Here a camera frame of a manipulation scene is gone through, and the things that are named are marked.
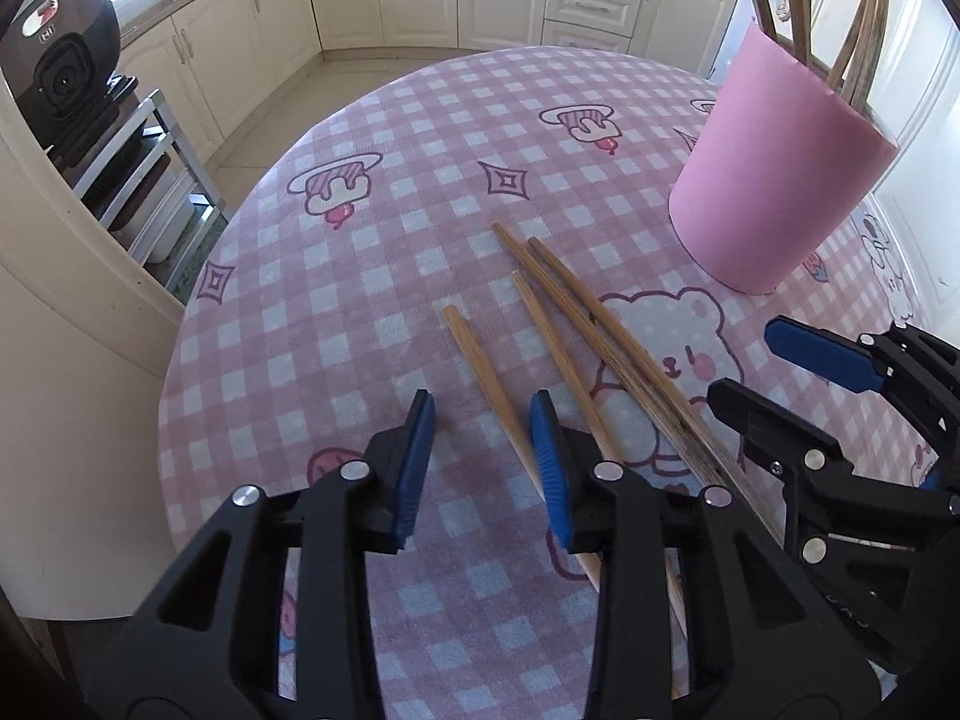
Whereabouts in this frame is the pink cup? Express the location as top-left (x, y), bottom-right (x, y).
top-left (667, 19), bottom-right (899, 296)

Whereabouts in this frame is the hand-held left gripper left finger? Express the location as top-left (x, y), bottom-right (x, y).
top-left (86, 388), bottom-right (437, 720)

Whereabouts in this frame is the pink checked cartoon tablecloth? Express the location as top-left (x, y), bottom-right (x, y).
top-left (157, 45), bottom-right (960, 720)

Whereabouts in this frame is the white metal storage rack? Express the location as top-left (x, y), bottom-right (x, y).
top-left (71, 88), bottom-right (227, 265)

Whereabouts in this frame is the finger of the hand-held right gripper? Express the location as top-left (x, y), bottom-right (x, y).
top-left (765, 317), bottom-right (960, 470)
top-left (707, 379), bottom-right (960, 552)

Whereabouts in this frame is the bunch of wooden chopsticks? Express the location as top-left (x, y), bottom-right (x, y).
top-left (735, 0), bottom-right (895, 104)

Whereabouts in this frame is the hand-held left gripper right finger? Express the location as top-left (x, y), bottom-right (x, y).
top-left (529, 390), bottom-right (878, 720)

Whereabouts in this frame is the black round kitchen appliance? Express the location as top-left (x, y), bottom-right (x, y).
top-left (0, 0), bottom-right (122, 152)

